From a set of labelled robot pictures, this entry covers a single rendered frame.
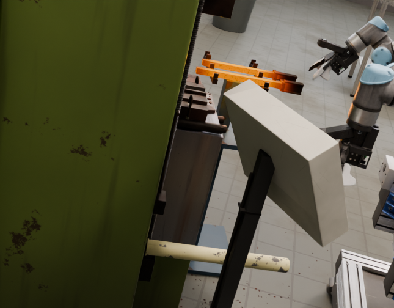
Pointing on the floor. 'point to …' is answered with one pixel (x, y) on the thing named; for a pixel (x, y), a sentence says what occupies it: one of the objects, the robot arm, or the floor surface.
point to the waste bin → (237, 24)
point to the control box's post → (245, 230)
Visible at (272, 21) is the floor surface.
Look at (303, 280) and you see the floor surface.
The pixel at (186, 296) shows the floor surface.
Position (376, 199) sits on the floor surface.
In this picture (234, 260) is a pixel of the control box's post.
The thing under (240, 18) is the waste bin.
